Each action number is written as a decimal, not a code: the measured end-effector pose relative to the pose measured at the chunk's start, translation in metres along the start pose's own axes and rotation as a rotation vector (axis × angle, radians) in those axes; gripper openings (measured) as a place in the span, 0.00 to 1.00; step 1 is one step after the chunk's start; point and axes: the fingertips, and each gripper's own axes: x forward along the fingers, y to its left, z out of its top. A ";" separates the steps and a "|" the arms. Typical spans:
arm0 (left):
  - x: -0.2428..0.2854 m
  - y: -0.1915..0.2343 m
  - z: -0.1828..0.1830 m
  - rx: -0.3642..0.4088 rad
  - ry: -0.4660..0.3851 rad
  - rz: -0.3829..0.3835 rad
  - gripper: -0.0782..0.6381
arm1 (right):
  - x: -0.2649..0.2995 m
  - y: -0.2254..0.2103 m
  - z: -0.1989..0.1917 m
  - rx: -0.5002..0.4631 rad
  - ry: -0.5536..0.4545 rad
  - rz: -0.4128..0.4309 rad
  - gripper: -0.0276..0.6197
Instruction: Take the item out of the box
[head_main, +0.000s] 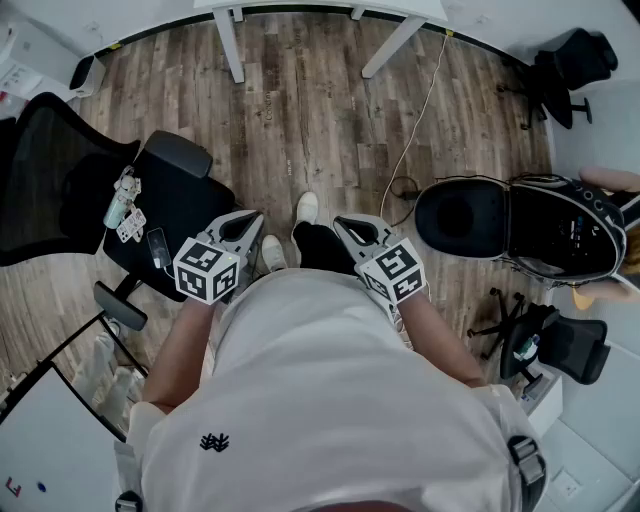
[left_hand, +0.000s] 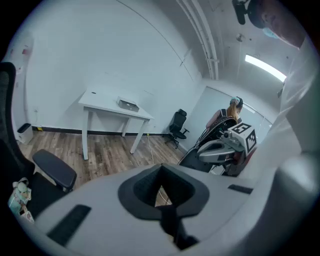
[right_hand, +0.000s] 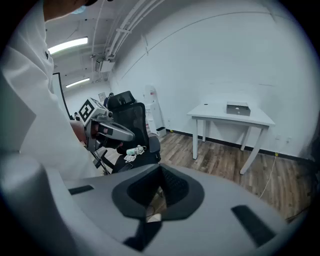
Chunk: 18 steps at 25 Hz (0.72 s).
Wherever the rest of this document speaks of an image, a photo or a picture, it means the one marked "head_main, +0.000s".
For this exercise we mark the person's right forearm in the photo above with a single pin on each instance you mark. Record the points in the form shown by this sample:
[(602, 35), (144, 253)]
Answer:
[(440, 340)]

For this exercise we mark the white waste bin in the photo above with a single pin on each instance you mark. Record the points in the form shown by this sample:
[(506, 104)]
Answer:
[(90, 80)]

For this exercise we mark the white wall socket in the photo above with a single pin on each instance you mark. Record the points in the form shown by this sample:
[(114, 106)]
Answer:
[(567, 482)]

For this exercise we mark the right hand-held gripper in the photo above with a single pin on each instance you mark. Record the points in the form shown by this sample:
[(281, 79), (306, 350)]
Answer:
[(395, 272)]

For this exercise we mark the white cardboard box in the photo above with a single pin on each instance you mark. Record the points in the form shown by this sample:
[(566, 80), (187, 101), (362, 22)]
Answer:
[(35, 50)]

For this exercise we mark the white table black frame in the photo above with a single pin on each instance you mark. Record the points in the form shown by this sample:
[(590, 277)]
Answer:
[(50, 440)]

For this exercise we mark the black mesh office chair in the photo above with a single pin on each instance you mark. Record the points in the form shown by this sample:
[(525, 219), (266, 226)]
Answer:
[(185, 210)]

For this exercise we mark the black open backpack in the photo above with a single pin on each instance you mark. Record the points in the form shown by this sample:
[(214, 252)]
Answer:
[(465, 220)]

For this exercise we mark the black smartphone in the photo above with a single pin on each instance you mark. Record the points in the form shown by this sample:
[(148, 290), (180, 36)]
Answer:
[(159, 247)]

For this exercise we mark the yellow wooden table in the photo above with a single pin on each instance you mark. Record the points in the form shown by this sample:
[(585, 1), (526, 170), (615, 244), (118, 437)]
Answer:
[(585, 300)]

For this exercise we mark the white desk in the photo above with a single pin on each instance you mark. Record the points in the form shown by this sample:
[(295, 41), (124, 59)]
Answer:
[(320, 4)]

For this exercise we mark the pale green bottle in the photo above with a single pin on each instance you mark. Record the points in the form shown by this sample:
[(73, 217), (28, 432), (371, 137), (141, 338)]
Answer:
[(116, 212)]

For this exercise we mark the black swivel chair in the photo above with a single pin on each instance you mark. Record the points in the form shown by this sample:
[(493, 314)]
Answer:
[(575, 345), (580, 55)]

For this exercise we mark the person's left forearm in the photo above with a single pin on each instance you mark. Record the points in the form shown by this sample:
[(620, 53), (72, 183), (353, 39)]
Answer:
[(180, 350)]

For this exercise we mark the person's left white shoe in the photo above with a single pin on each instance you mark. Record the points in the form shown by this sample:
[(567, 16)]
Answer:
[(273, 252)]

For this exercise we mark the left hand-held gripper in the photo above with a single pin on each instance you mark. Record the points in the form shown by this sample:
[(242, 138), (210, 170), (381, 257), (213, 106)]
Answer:
[(205, 270)]

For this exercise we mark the person in white coat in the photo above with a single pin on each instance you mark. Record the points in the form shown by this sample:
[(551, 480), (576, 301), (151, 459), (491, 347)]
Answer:
[(325, 400)]

